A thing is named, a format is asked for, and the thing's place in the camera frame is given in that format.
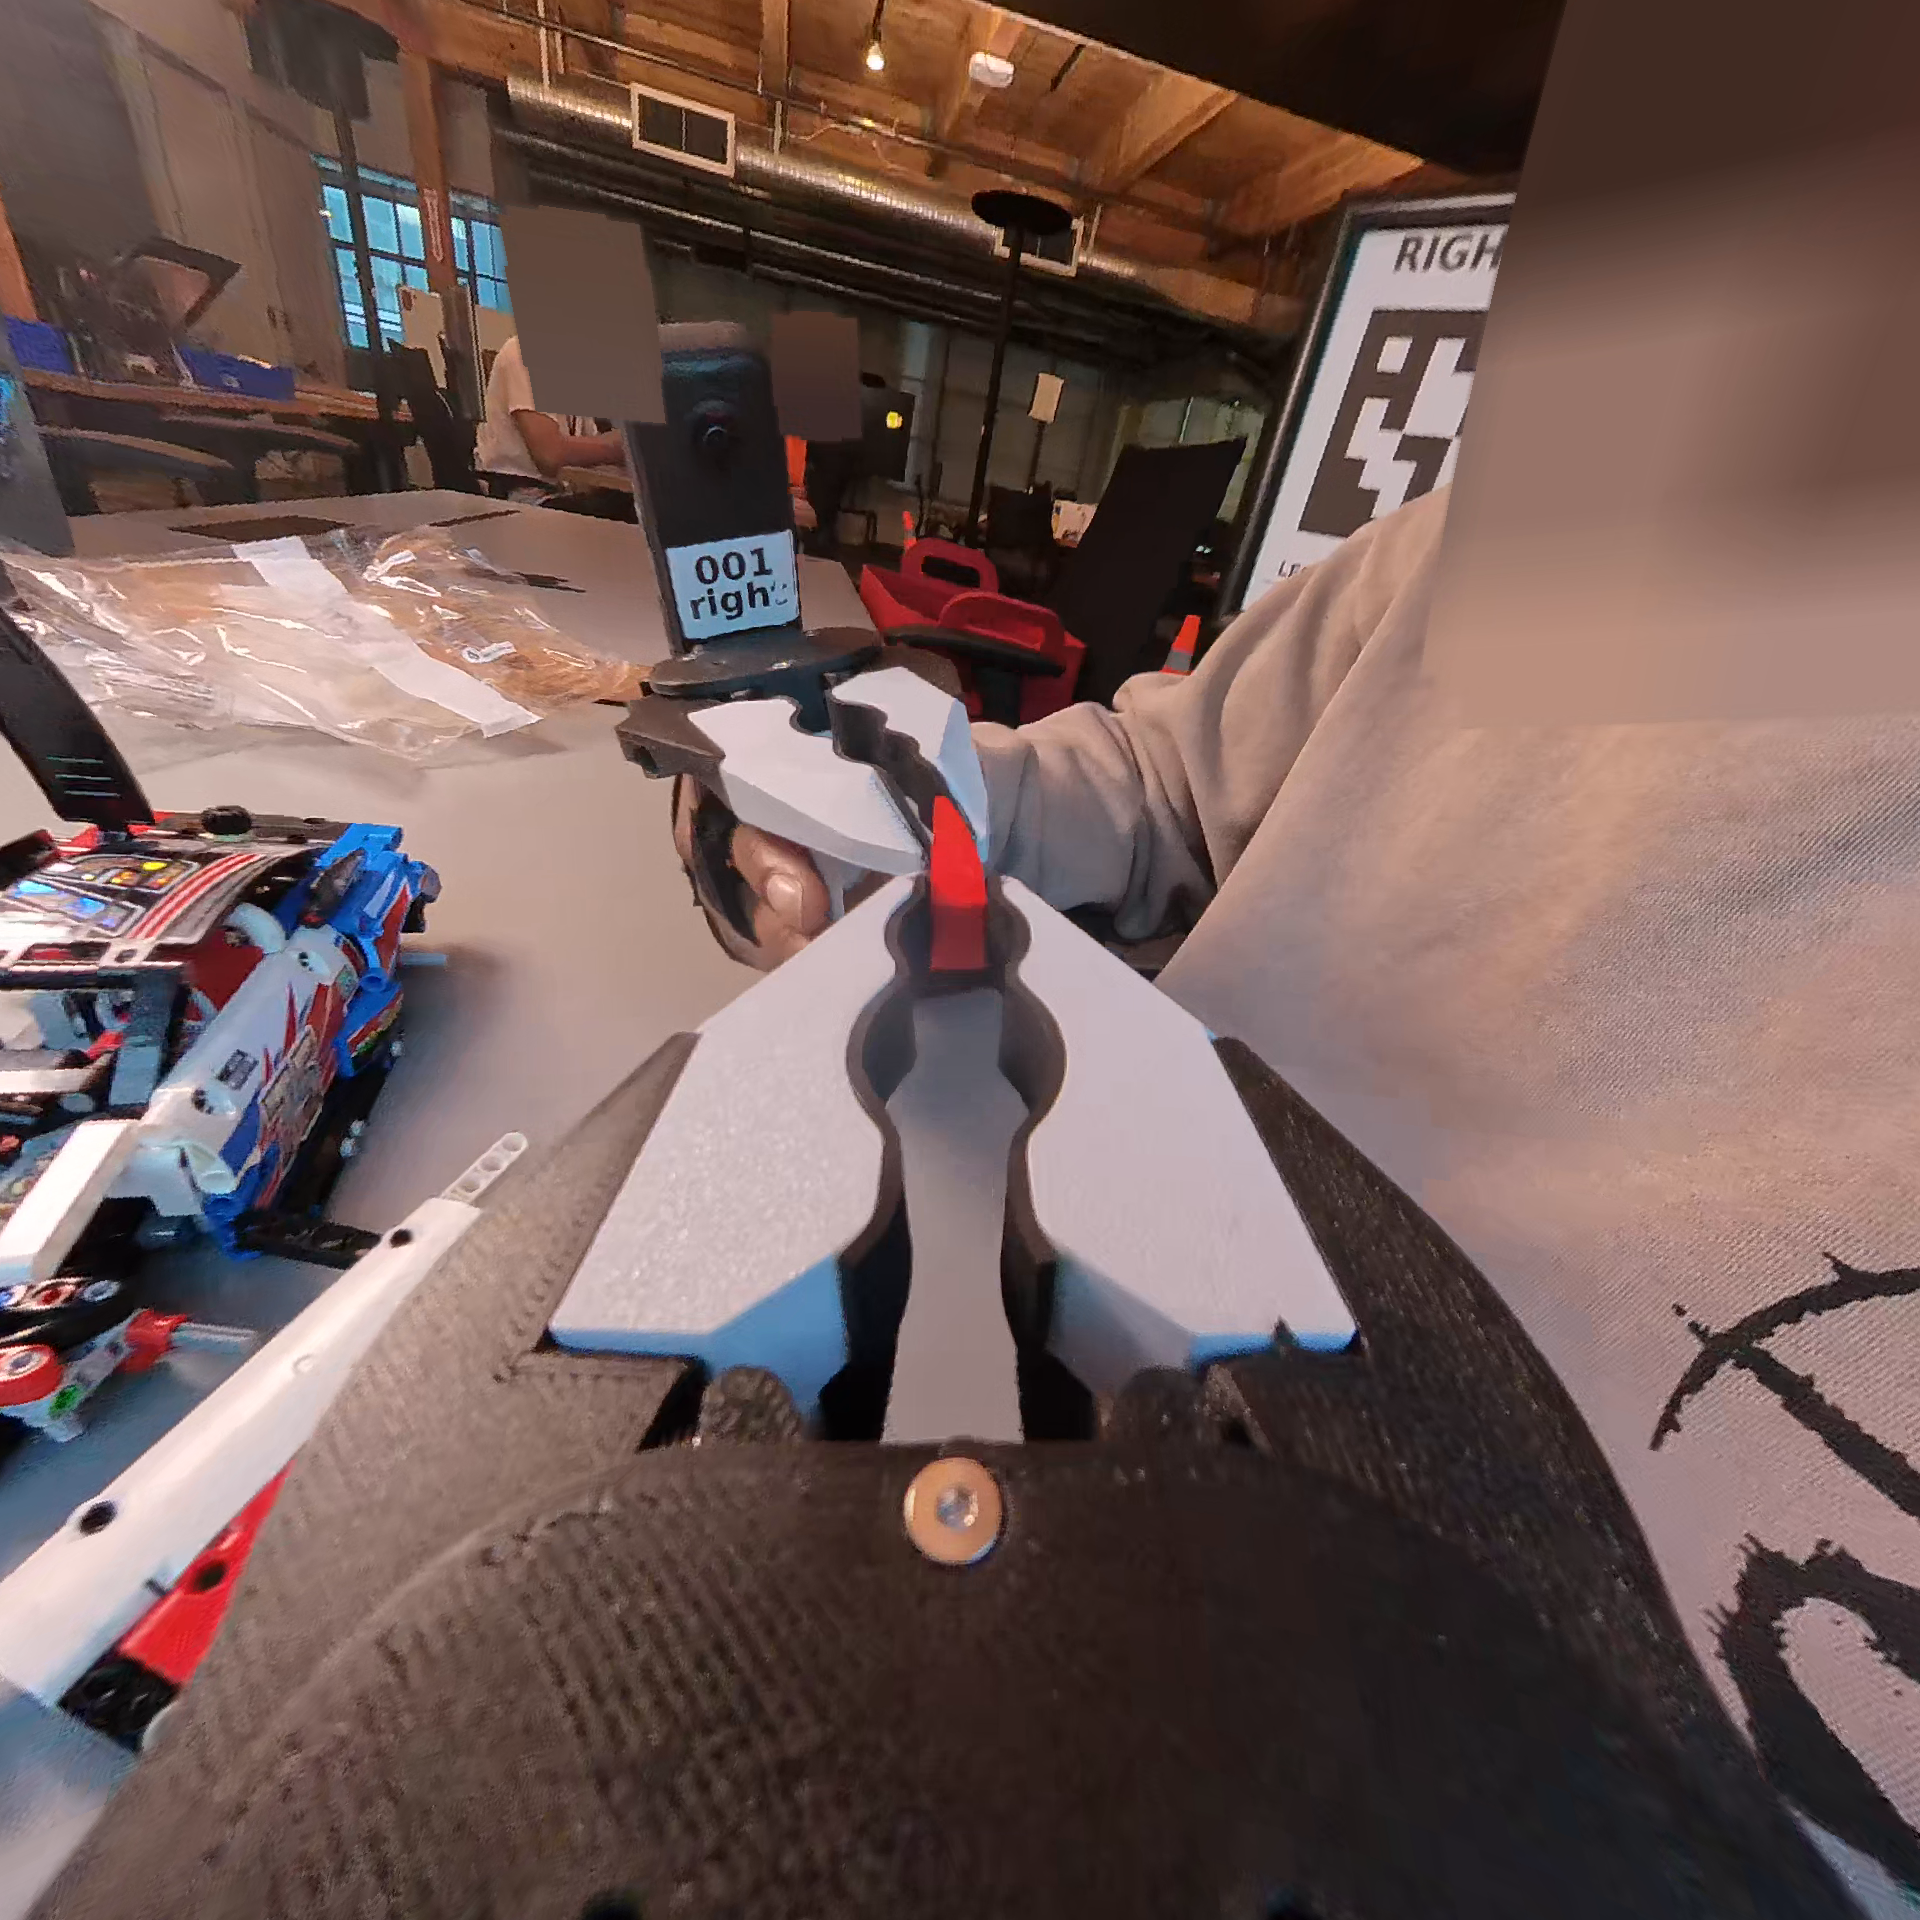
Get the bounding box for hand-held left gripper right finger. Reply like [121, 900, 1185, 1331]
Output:
[987, 875, 1362, 1389]

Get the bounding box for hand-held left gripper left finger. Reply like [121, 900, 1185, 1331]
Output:
[546, 875, 923, 1433]

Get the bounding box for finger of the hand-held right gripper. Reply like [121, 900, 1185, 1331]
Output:
[827, 664, 997, 884]
[687, 694, 932, 933]

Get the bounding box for red lego slope piece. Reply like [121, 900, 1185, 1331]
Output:
[926, 797, 994, 978]

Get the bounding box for white lego panel assembly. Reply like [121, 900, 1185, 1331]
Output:
[0, 1133, 529, 1754]

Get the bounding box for person's right forearm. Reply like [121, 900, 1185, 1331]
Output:
[966, 487, 1454, 961]

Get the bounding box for black lego beam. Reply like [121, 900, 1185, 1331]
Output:
[237, 1212, 380, 1266]

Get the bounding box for lego race car model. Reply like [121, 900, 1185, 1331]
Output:
[0, 599, 444, 1448]

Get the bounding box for person's right hand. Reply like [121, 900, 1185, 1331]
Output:
[671, 774, 843, 971]

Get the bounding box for red chair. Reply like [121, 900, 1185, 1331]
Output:
[858, 536, 1089, 723]

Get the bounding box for black partition panel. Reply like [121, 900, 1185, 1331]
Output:
[1102, 433, 1250, 707]

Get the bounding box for black light stand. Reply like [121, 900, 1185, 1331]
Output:
[966, 189, 1084, 528]

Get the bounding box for paned window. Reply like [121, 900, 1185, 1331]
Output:
[315, 157, 513, 354]

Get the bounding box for clear plastic bag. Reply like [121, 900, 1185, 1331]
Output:
[0, 520, 607, 771]

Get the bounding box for wooden workbench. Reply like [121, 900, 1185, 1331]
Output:
[24, 368, 377, 504]

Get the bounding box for black white marker sign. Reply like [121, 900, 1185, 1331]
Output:
[1221, 192, 1517, 620]

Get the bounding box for silver ceiling duct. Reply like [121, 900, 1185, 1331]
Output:
[500, 73, 1305, 338]

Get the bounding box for white duct vent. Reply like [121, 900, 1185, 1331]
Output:
[630, 82, 735, 158]

